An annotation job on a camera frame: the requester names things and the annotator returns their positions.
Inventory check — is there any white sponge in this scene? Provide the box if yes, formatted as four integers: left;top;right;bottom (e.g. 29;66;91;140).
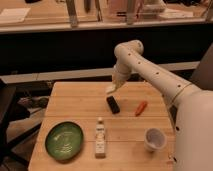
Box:
106;84;116;94

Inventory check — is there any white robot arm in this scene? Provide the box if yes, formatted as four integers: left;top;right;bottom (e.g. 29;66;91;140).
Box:
113;40;213;171

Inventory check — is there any black rectangular block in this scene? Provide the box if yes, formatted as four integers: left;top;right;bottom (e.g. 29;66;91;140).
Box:
106;96;120;114

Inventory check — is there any orange carrot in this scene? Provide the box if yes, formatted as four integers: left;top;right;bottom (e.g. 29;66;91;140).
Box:
135;101;148;116

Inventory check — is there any white bottle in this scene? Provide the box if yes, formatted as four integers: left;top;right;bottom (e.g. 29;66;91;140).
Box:
95;117;106;158

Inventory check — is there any green plate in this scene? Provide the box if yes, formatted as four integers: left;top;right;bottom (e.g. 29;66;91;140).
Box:
45;121;84;161

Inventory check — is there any black chair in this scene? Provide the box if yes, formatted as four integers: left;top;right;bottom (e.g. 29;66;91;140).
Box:
0;79;41;167

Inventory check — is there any white paper sheet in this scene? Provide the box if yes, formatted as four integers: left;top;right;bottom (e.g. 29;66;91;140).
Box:
0;8;30;24

